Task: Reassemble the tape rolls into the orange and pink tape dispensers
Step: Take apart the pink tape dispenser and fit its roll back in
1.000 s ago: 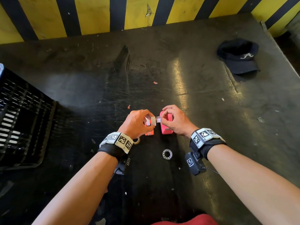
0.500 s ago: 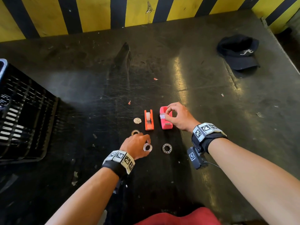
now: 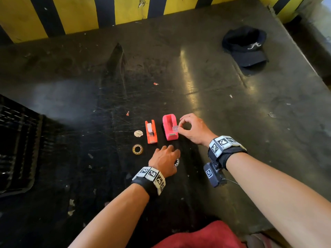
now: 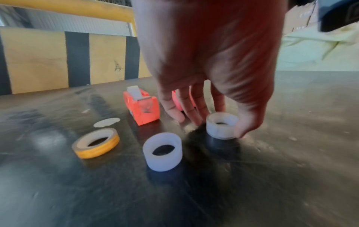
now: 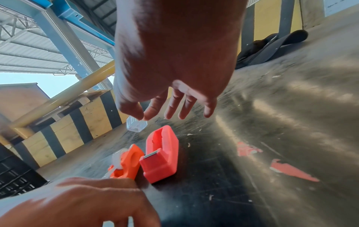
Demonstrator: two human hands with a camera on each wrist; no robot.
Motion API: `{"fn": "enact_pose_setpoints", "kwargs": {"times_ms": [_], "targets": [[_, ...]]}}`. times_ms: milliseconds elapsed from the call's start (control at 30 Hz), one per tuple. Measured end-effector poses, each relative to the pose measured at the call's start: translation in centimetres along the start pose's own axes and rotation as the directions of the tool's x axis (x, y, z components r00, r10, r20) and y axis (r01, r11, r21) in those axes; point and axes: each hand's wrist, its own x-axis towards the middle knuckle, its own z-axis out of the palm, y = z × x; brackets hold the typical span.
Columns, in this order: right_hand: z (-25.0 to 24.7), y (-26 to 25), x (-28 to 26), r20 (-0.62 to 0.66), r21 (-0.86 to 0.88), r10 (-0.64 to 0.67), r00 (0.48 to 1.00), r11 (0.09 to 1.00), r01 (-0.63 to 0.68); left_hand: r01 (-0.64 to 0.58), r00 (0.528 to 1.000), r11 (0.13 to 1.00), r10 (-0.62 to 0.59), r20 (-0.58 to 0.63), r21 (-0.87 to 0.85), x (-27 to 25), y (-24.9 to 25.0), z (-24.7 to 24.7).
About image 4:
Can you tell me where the person's left hand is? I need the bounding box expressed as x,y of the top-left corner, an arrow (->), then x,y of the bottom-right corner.
131,0 -> 290,139

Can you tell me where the clear tape roll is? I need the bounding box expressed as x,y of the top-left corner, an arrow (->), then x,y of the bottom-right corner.
206,112 -> 240,140

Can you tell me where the orange plastic object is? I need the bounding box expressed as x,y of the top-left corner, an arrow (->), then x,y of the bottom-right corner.
172,89 -> 197,111

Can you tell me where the orange tape dispenser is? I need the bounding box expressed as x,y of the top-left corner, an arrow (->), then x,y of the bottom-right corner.
123,85 -> 160,126

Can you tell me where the stack of cardboard boxes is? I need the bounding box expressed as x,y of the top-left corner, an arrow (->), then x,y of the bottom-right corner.
283,4 -> 321,35

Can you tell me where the pale green plastic sheet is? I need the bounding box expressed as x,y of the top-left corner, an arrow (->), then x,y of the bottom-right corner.
276,24 -> 359,72

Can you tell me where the white tape roll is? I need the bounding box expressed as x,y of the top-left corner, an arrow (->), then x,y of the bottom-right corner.
142,132 -> 183,172

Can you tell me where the white round paper piece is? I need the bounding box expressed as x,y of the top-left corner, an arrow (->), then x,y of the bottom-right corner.
93,117 -> 121,128

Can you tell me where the dark blue device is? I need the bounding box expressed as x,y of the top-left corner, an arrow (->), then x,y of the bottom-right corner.
316,0 -> 359,33

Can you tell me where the yellow tape roll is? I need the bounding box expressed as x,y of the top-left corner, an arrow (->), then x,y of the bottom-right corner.
71,128 -> 120,159

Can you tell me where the yellow and black striped barrier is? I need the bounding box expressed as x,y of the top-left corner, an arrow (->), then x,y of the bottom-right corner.
0,27 -> 154,96

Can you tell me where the yellow metal rail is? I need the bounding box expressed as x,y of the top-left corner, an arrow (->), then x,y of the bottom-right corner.
0,0 -> 136,24

